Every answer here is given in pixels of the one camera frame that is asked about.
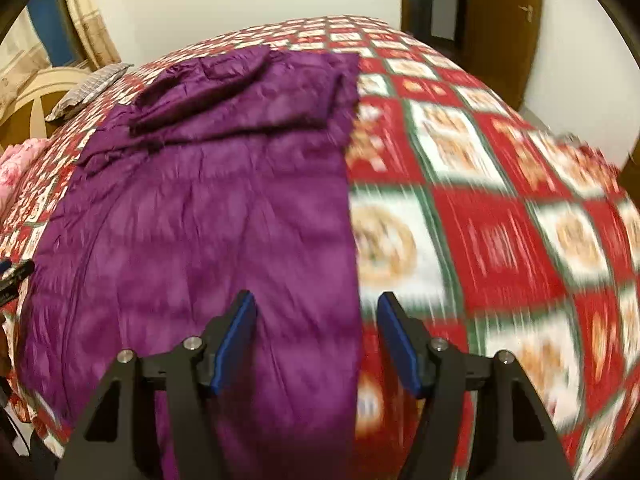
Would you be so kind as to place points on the purple hooded down jacket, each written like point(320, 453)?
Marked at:
point(200, 210)

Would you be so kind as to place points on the brown wooden door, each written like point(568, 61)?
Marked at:
point(500, 35)

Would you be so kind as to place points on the striped pillow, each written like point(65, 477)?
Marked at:
point(85, 92)

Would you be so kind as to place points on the window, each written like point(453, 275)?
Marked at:
point(47, 25)

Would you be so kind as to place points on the dark wooden door frame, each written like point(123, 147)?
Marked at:
point(407, 0)

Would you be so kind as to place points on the narrow beige patterned curtain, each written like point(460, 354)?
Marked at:
point(92, 25)

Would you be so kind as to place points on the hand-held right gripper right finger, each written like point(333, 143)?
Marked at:
point(400, 345)

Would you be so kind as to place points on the red checkered bear bedspread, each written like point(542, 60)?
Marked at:
point(500, 260)

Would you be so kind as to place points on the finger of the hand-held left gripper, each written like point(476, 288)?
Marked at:
point(17, 272)

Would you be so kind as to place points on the pink floral folded blanket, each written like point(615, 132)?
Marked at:
point(20, 165)

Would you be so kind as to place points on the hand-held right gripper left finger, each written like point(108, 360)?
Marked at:
point(235, 340)

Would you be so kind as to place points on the cream and brown headboard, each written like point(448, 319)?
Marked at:
point(50, 77)

